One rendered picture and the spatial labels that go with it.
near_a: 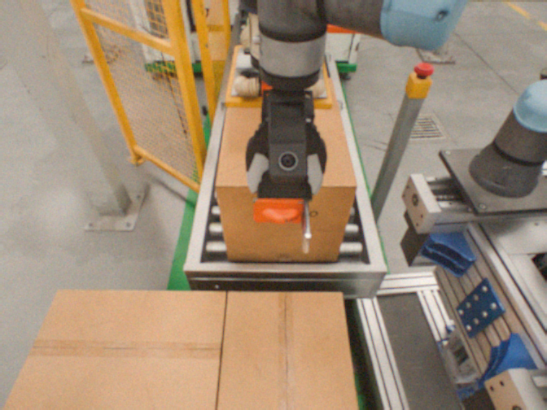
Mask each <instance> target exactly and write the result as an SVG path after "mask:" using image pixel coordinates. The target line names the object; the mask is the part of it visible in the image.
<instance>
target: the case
mask: <svg viewBox="0 0 547 410"><path fill-rule="evenodd" d="M328 81H329V86H330V94H331V98H332V103H333V106H332V109H330V110H323V109H314V112H315V118H314V122H313V123H314V124H315V125H316V126H317V132H319V133H321V137H322V138H323V139H324V141H325V143H326V152H327V162H326V171H325V174H324V178H323V182H322V187H321V189H320V190H319V192H318V194H316V195H313V200H312V202H309V226H310V234H311V240H310V243H309V252H308V253H304V252H303V234H302V219H301V223H300V224H284V225H279V224H275V223H255V222H254V219H253V199H254V198H257V192H256V193H254V194H253V193H252V192H251V191H250V189H249V186H248V183H247V177H246V168H245V151H246V150H247V143H248V141H249V139H250V137H252V136H254V133H255V130H257V131H258V124H259V123H261V118H260V113H261V108H240V107H227V112H226V118H225V123H224V128H223V134H222V140H221V151H220V157H219V163H218V169H217V179H216V192H217V200H218V206H219V211H220V215H221V225H222V230H223V235H224V239H225V249H226V254H227V255H228V259H229V262H336V261H337V257H338V255H339V252H340V249H341V246H342V242H343V239H344V233H345V230H346V227H347V224H348V218H349V215H350V211H351V209H352V202H353V199H354V196H355V193H356V190H357V187H358V185H357V181H356V178H355V174H354V170H353V166H352V160H351V155H350V152H349V149H348V141H347V138H346V133H345V130H344V124H343V119H342V116H341V115H340V112H339V105H338V102H337V98H336V93H335V87H334V83H333V80H332V78H328Z"/></svg>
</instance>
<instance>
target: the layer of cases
mask: <svg viewBox="0 0 547 410"><path fill-rule="evenodd" d="M3 410H358V404H357V393H356V387H355V381H354V375H353V369H352V357H351V351H350V345H349V339H348V327H347V321H346V316H345V309H344V297H343V293H342V292H234V291H230V292H229V293H228V294H227V292H226V291H149V290H57V292H56V294H55V297H54V299H53V301H52V303H51V306H50V309H49V311H48V313H47V314H46V318H45V320H44V321H43V323H42V327H41V328H40V331H39V333H38V336H37V338H36V340H35V342H33V345H32V347H31V349H30V351H29V353H28V357H27V359H26V361H25V362H24V366H23V368H22V369H21V371H20V375H19V376H18V377H17V379H16V381H15V385H14V386H13V388H12V391H11V394H10V396H9V398H7V401H6V403H5V406H4V408H3Z"/></svg>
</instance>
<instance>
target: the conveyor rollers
mask: <svg viewBox="0 0 547 410"><path fill-rule="evenodd" d="M245 28H246V25H242V30H241V35H240V40H238V45H239V46H242V45H243V43H242V41H243V40H242V35H243V31H244V29H245ZM212 216H213V218H221V215H220V211H219V207H213V209H212ZM353 217H354V209H353V207H352V209H351V211H350V215H349V218H348V219H353ZM210 234H211V235H223V230H222V225H221V224H211V225H210ZM357 235H358V226H357V225H347V227H346V230H345V233H344V236H357ZM206 250H207V252H208V254H226V249H225V242H207V246H206ZM361 253H362V246H361V244H360V243H359V242H342V246H341V249H340V252H339V254H340V255H361ZM204 263H205V264H359V265H365V264H364V263H309V262H205V261H204Z"/></svg>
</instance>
